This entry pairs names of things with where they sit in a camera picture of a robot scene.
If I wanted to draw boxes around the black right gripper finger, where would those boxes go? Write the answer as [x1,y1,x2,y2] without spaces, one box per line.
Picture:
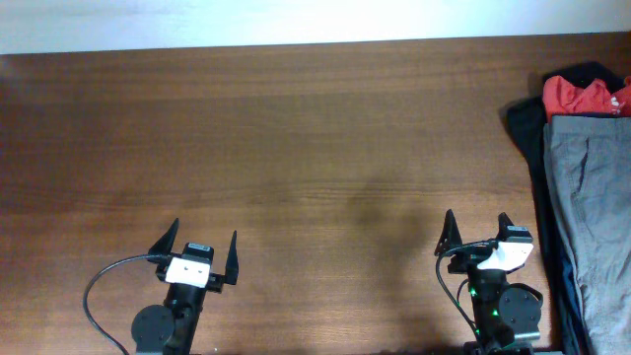
[497,212,516,240]
[434,209,462,256]

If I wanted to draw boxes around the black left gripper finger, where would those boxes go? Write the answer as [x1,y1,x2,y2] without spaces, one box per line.
[148,218,179,255]
[225,231,240,285]

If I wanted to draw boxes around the grey shorts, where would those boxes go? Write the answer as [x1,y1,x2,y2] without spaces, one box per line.
[544,115,630,354]

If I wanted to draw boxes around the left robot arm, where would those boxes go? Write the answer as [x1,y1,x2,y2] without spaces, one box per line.
[131,220,239,355]

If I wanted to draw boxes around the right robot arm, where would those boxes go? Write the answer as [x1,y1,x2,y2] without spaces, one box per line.
[434,209,543,355]

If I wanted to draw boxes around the black garment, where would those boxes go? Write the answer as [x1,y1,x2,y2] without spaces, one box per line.
[505,62,630,353]

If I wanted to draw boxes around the navy blue garment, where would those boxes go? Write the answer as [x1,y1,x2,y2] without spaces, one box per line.
[559,244,587,354]

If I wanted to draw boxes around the red garment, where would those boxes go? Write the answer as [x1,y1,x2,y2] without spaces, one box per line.
[542,76,630,122]

